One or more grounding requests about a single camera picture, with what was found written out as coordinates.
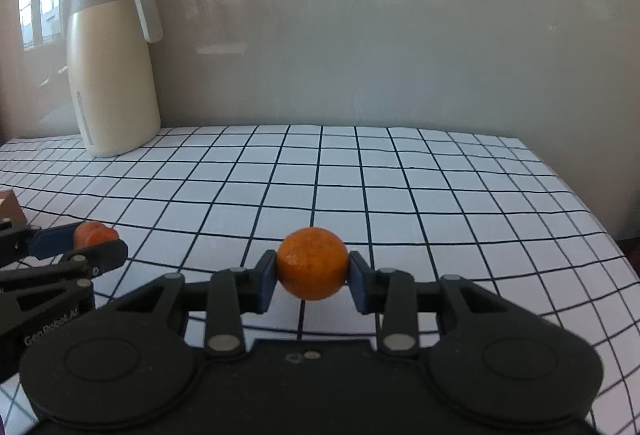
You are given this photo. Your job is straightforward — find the carrot chunk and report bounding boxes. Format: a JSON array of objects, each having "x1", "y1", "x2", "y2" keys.
[{"x1": 73, "y1": 221, "x2": 119, "y2": 250}]

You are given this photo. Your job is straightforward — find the rough orange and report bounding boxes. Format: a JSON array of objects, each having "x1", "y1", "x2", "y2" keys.
[{"x1": 276, "y1": 227, "x2": 348, "y2": 301}]

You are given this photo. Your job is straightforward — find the brown cardboard box tray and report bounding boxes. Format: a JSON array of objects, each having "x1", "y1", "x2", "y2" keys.
[{"x1": 0, "y1": 190, "x2": 27, "y2": 226}]

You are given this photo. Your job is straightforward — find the checkered white tablecloth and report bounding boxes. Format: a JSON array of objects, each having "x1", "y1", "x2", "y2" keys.
[{"x1": 1, "y1": 125, "x2": 639, "y2": 434}]

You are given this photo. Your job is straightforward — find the cream grey thermos jug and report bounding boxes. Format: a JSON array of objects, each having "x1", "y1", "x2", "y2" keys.
[{"x1": 66, "y1": 0, "x2": 163, "y2": 156}]

